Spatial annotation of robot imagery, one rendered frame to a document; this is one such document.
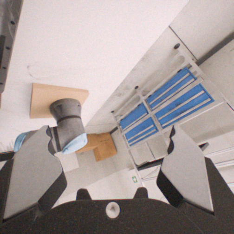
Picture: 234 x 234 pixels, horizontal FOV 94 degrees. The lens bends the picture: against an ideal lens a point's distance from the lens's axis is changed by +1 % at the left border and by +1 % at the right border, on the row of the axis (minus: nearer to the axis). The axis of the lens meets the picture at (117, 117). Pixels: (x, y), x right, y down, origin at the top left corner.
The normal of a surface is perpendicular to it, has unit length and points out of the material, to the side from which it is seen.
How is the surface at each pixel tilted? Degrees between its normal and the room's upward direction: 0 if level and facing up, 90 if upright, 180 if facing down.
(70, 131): 89
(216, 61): 90
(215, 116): 90
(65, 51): 0
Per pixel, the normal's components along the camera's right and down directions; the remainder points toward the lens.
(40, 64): 0.37, 0.86
